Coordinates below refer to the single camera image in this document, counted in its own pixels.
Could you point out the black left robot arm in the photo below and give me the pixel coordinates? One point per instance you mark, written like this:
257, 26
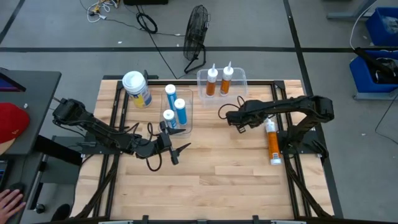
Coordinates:
93, 127

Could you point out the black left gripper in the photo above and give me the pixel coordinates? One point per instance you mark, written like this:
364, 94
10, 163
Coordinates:
164, 143

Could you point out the person's shoe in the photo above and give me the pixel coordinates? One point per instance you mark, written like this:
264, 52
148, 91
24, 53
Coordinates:
60, 213

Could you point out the blue plastic bin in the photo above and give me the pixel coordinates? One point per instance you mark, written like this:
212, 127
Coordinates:
360, 74
376, 31

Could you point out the black floor fan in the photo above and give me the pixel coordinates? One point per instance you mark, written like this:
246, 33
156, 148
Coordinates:
196, 31

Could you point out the clear deep plastic bin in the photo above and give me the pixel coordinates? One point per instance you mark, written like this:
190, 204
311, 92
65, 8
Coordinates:
239, 93

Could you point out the Lysol wipes canister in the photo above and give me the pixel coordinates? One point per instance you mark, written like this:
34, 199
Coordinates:
133, 82

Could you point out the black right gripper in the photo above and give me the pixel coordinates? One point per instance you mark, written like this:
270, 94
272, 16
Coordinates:
248, 116

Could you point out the dark monitor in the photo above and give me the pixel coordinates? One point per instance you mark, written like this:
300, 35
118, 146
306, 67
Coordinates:
9, 84

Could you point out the orange sealant tube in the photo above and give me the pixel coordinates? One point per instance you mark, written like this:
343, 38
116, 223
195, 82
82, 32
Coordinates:
211, 88
225, 87
273, 146

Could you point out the black caster wheel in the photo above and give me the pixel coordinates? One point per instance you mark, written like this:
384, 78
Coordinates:
39, 208

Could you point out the person's hand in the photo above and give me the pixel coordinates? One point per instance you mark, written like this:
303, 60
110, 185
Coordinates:
11, 207

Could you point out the dark grey desk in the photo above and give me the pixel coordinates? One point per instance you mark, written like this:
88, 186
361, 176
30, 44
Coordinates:
37, 90

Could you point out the blue silicone tube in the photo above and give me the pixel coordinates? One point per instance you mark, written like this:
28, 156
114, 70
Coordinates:
169, 115
171, 96
181, 113

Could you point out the clear shallow plastic tray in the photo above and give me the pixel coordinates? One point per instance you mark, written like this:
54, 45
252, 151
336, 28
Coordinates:
189, 93

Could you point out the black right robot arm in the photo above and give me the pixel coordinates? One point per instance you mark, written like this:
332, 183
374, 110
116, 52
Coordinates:
286, 104

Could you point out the black box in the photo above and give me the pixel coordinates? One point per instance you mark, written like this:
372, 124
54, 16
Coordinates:
146, 2

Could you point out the black equipment in bin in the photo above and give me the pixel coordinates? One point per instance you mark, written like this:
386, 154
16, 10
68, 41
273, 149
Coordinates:
373, 62

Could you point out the red cap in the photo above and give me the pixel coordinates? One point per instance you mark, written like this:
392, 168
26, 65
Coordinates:
12, 121

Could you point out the black computer mouse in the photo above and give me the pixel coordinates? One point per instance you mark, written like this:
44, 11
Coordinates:
17, 186

